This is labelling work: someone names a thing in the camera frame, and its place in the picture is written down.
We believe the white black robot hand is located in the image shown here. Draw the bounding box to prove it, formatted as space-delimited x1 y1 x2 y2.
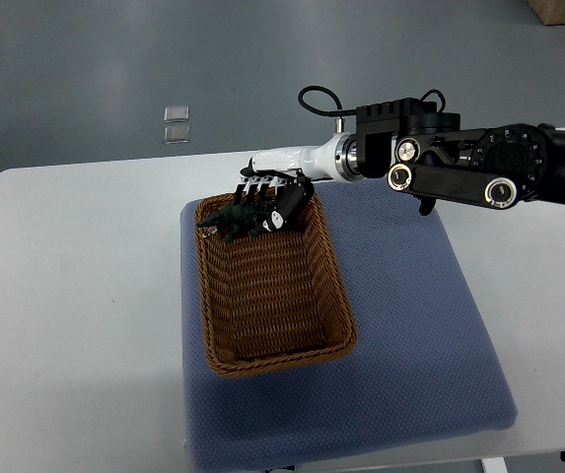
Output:
235 144 339 235

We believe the dark toy crocodile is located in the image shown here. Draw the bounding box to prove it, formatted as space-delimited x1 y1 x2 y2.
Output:
196 202 274 244

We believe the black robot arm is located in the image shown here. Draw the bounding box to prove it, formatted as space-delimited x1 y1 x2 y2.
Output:
335 97 565 215

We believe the brown wicker basket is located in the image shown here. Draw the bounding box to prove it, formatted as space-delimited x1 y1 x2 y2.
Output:
191 194 358 378

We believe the lower metal floor plate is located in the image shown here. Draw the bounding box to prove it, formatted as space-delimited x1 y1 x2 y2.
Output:
163 124 190 144

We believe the metal floor plate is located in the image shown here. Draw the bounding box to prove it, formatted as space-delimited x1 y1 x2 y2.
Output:
163 124 190 144
164 105 189 123

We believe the upper metal floor plate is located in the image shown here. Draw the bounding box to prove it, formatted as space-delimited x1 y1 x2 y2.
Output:
164 105 189 123

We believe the blue-grey fabric mat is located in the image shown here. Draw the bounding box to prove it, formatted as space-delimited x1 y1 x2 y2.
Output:
180 179 517 472

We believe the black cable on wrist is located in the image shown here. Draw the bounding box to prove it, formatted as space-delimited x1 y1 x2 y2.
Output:
297 86 357 119

